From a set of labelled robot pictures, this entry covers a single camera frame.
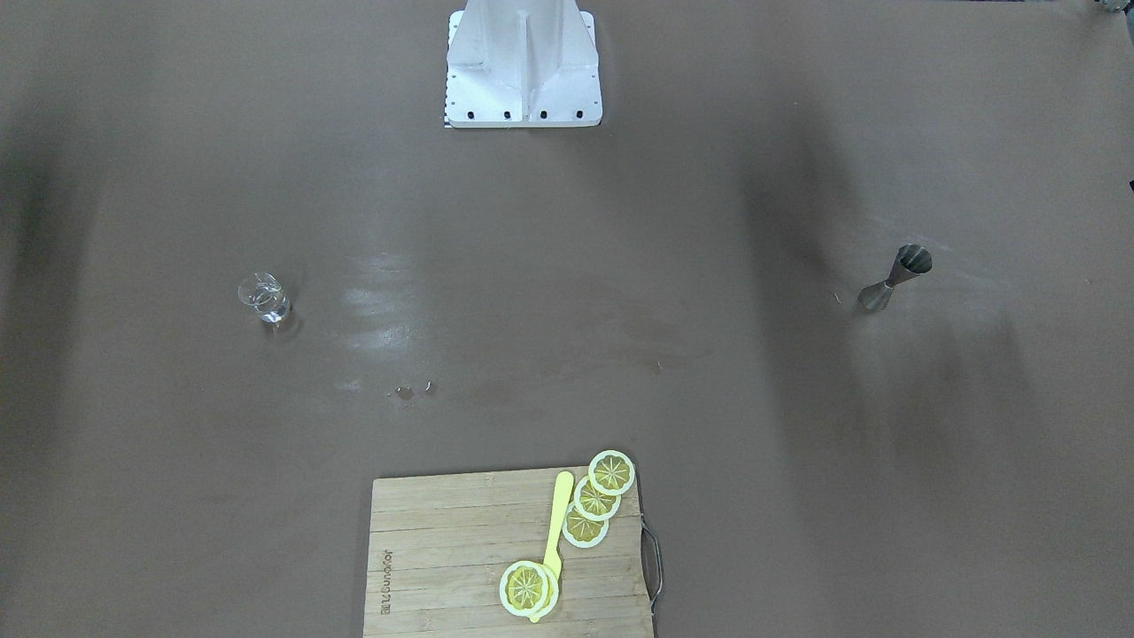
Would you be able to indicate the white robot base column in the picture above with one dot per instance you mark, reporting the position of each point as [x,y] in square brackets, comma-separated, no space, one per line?
[530,64]

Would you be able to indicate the clear glass cup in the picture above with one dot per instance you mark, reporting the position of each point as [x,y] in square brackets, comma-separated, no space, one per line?
[264,295]

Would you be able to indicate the yellow lemon slice on stick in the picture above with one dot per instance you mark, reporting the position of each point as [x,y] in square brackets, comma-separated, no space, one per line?
[529,589]

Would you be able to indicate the wooden cutting board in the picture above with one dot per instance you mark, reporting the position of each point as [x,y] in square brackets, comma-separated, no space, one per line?
[438,546]

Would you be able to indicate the metal jigger measuring cup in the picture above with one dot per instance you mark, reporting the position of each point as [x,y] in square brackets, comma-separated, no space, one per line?
[911,261]

